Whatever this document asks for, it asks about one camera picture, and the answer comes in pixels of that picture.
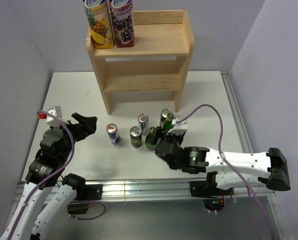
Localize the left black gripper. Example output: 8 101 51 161
52 112 97 163

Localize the tall green glass bottle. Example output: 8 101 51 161
162 113 175 130

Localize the small round green bottle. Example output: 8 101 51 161
145 126 156 152

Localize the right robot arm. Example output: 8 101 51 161
152 126 291 198

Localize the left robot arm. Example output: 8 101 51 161
1 107 98 240

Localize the wooden two-tier shelf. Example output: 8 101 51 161
86 10 195 115

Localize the silver slim can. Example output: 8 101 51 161
138 113 150 136

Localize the black gold can rear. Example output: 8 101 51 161
160 108 173 126

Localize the black gold can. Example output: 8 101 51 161
160 108 173 126
129 126 142 148

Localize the black gold can front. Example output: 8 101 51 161
129 126 142 148

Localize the blue silver energy drink can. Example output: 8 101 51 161
106 123 121 145

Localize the pineapple juice carton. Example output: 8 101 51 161
83 0 114 49

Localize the grape juice carton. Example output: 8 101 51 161
108 0 135 48

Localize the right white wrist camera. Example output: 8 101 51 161
167 118 188 136

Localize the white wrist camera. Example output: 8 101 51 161
167 118 188 136
37 105 63 128

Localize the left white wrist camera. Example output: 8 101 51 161
37 105 63 128

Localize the aluminium front rail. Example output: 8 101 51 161
12 179 276 205

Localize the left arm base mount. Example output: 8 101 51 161
67 184 103 216

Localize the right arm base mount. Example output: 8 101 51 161
189 180 234 212

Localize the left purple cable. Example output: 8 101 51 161
7 109 107 238

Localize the aluminium side rail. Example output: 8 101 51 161
220 71 254 154

